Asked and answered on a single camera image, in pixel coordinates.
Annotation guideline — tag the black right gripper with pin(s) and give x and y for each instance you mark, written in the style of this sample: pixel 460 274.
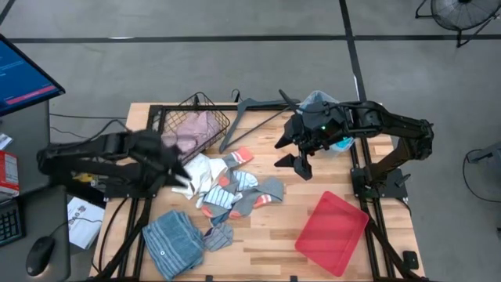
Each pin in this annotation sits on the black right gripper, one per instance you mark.
pixel 321 125

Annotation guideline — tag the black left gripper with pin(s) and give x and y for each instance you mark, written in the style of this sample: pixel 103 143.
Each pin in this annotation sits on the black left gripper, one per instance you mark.
pixel 154 156

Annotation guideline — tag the white cloth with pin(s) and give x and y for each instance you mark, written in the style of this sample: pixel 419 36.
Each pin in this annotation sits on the white cloth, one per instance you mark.
pixel 197 172

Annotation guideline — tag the pink checked button shirt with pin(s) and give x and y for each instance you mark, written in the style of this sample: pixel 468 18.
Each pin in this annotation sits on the pink checked button shirt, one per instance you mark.
pixel 192 131

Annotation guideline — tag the grey sock orange striped band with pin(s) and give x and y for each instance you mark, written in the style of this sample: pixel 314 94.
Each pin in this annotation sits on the grey sock orange striped band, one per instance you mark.
pixel 274 188

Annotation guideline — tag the teal cloth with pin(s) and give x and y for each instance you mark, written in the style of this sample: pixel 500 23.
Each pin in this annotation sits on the teal cloth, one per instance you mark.
pixel 344 144

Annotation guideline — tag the white sock blue stripes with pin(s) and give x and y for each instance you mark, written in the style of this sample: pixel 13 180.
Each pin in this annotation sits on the white sock blue stripes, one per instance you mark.
pixel 246 180
pixel 221 197

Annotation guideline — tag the grey sock orange toe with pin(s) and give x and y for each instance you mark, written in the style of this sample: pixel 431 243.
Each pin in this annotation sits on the grey sock orange toe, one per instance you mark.
pixel 215 211

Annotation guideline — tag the grey sock orange cuff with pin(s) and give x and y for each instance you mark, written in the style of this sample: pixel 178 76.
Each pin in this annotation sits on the grey sock orange cuff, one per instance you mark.
pixel 242 155

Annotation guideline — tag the dark blue sock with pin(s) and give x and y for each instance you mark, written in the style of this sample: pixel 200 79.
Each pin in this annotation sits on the dark blue sock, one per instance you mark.
pixel 219 220

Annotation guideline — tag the blue striped button shirt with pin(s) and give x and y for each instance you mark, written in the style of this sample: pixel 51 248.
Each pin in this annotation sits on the blue striped button shirt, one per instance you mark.
pixel 172 243

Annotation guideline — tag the grey sock purple stripes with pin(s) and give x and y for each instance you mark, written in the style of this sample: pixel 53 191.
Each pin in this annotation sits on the grey sock purple stripes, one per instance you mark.
pixel 218 237

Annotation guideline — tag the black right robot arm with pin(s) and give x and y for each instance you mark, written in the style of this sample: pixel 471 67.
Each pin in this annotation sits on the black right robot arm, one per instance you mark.
pixel 391 117

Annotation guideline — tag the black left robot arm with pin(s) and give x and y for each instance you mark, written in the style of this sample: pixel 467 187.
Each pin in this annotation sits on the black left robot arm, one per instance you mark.
pixel 98 147

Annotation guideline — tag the clear plastic bin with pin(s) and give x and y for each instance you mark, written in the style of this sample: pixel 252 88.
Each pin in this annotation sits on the clear plastic bin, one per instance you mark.
pixel 319 96

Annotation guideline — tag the dark grey clothes hanger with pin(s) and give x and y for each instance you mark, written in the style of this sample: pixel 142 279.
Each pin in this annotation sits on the dark grey clothes hanger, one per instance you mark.
pixel 233 127

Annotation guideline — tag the small yellow object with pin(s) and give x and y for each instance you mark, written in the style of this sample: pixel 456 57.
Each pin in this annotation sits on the small yellow object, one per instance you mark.
pixel 84 177

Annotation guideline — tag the red translucent plastic tray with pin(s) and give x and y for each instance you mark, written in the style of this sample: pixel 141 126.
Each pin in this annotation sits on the red translucent plastic tray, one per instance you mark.
pixel 332 235

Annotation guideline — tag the white printed paper sheet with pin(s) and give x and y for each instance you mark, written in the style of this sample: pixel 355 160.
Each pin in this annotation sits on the white printed paper sheet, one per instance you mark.
pixel 84 231

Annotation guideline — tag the small black clamp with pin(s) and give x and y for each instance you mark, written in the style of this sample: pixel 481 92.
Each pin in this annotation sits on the small black clamp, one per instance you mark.
pixel 411 259

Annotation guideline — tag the grey desk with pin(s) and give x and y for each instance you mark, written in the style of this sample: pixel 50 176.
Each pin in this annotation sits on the grey desk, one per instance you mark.
pixel 23 129

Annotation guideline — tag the black computer mouse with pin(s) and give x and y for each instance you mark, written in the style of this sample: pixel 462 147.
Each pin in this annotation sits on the black computer mouse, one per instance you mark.
pixel 39 254

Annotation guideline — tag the red white cardboard box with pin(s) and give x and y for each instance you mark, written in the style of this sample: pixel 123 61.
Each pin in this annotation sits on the red white cardboard box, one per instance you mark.
pixel 8 172

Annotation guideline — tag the small white card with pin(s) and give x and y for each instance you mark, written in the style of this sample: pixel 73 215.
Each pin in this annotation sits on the small white card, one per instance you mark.
pixel 4 141

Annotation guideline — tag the black keyboard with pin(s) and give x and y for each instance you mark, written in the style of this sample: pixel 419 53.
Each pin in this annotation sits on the black keyboard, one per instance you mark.
pixel 9 225

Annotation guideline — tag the computer monitor blue screen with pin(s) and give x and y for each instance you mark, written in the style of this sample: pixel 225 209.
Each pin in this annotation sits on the computer monitor blue screen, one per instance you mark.
pixel 23 78

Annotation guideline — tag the grey metal stand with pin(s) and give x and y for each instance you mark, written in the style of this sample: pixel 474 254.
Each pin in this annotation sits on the grey metal stand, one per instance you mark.
pixel 489 153

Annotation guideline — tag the black floor fan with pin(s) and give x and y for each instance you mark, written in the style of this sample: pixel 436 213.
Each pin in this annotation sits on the black floor fan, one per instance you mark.
pixel 462 13

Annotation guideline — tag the black aluminium table frame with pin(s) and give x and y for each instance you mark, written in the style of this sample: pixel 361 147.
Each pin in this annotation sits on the black aluminium table frame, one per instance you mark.
pixel 153 109

